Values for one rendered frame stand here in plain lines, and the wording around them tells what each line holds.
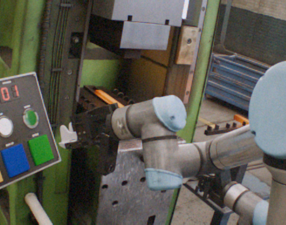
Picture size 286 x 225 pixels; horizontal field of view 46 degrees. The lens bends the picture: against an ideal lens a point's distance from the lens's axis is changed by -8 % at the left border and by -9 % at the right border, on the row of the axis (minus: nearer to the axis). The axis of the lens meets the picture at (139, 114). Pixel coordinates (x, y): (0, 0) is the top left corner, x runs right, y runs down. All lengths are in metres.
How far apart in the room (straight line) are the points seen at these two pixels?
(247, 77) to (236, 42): 5.24
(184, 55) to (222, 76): 3.72
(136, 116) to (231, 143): 0.20
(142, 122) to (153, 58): 0.92
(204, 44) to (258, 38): 8.22
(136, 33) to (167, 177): 0.65
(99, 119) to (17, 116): 0.27
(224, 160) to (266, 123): 0.33
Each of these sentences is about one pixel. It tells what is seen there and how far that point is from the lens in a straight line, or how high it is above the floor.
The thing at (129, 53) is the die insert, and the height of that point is 1.23.
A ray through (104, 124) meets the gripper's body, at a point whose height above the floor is 1.17.
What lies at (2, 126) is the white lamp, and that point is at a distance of 0.97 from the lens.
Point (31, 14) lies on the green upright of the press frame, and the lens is 1.22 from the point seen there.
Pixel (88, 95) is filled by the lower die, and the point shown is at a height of 0.99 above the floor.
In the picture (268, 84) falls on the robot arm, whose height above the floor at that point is 1.41.
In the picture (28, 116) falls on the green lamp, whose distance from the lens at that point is 1.03.
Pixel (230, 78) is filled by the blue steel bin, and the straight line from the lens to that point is 5.21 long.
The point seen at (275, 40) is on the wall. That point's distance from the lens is 9.60.
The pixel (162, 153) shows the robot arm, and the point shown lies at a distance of 0.73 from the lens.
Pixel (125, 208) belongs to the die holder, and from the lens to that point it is 1.48.
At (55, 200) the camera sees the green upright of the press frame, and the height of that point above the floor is 0.59.
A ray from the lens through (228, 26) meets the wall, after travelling 10.45.
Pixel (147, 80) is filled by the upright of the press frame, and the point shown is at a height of 1.06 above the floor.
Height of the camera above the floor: 1.49
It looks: 20 degrees down
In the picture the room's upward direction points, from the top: 10 degrees clockwise
